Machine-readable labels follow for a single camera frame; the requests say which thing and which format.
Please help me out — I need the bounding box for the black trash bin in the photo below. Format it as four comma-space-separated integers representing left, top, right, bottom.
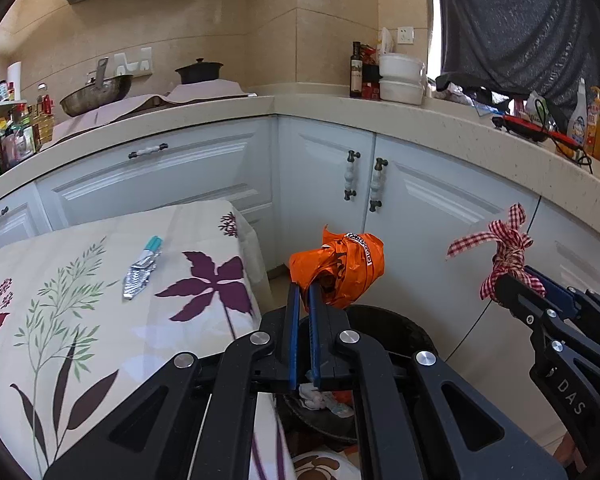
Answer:
275, 304, 440, 443

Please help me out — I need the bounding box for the white kitchen cabinet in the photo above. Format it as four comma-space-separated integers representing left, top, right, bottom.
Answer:
0, 115, 600, 451

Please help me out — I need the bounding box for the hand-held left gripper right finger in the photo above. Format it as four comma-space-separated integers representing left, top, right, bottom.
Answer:
307, 284, 568, 480

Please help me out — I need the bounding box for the white spray bottle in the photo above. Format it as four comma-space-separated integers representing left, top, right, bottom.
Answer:
567, 79, 589, 143

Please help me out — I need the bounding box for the person's right hand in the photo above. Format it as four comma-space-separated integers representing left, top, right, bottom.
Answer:
561, 435, 584, 468

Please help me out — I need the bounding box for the red checked ribbon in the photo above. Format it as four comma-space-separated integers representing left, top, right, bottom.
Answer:
446, 203, 548, 301

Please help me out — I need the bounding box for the white lidded container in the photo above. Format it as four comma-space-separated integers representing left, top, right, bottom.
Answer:
378, 76, 426, 106
378, 52, 426, 81

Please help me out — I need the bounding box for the metal wok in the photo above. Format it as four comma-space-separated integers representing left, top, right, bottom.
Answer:
59, 57, 134, 117

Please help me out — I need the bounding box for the yellow bottle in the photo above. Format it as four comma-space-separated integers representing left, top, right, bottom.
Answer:
585, 86, 600, 161

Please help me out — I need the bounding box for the dark glass bottle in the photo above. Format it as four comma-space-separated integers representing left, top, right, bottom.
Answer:
350, 41, 364, 98

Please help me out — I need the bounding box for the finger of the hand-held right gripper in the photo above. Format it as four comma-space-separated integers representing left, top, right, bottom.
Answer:
494, 272, 558, 332
522, 265, 583, 311

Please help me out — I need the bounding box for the drawer handle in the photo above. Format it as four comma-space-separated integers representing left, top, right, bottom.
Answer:
128, 143, 169, 160

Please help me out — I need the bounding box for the dark grey curtain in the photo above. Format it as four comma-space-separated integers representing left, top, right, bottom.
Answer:
432, 0, 600, 116

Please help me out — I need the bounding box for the cabinet door handle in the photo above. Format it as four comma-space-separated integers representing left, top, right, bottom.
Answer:
342, 151, 361, 202
369, 158, 388, 212

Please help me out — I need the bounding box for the pale stove cover cloth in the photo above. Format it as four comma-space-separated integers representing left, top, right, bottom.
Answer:
52, 80, 257, 141

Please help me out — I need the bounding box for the floral tablecloth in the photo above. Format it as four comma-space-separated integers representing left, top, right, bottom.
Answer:
0, 199, 301, 480

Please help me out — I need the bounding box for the orange plastic wrapper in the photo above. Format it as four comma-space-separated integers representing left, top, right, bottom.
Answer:
288, 225, 385, 311

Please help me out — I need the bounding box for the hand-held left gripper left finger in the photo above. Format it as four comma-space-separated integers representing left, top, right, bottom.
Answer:
42, 282, 301, 480

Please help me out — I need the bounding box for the group of condiment bottles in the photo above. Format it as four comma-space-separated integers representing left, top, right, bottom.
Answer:
0, 70, 56, 188

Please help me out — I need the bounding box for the silver foil wrapper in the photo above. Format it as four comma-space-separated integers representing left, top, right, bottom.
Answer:
122, 236, 163, 302

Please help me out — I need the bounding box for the black pot with lid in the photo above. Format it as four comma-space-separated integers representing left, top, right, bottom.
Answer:
175, 58, 224, 85

